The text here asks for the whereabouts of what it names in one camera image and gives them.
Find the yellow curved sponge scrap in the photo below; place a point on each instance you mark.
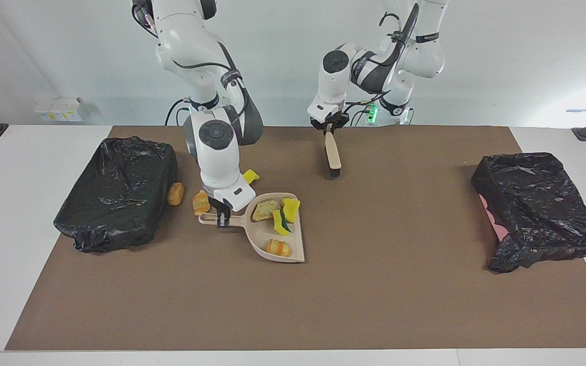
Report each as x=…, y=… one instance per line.
x=251, y=176

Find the plain yellow sponge block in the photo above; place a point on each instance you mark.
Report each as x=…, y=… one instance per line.
x=291, y=208

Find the yellow sponge green backing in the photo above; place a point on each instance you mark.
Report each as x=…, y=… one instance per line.
x=279, y=226

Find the beige hand brush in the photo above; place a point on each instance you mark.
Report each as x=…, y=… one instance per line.
x=332, y=155

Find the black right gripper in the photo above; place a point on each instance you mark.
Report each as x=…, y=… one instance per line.
x=222, y=207

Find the brown table mat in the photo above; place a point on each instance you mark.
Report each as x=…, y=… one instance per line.
x=400, y=305

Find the small white wall box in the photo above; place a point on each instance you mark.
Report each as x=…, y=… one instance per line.
x=42, y=113

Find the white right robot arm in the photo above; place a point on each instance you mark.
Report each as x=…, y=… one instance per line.
x=216, y=162

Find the white wall outlet box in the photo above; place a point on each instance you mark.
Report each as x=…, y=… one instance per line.
x=66, y=109

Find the pale toast slice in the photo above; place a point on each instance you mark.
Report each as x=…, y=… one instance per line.
x=265, y=210

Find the pink plastic bin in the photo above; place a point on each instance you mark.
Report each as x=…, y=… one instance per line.
x=499, y=231

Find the orange striped croissant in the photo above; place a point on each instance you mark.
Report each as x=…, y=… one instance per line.
x=200, y=204

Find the brown oval bread roll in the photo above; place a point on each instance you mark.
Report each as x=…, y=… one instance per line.
x=175, y=194

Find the black plastic trash bag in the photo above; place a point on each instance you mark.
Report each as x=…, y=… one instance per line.
x=537, y=203
x=115, y=193

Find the beige plastic dustpan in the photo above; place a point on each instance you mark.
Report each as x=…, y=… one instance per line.
x=295, y=239

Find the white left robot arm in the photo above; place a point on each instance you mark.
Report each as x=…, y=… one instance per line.
x=333, y=91

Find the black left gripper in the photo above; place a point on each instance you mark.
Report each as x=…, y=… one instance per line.
x=333, y=120

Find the pale ridged bread roll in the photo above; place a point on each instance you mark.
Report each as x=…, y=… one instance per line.
x=277, y=248

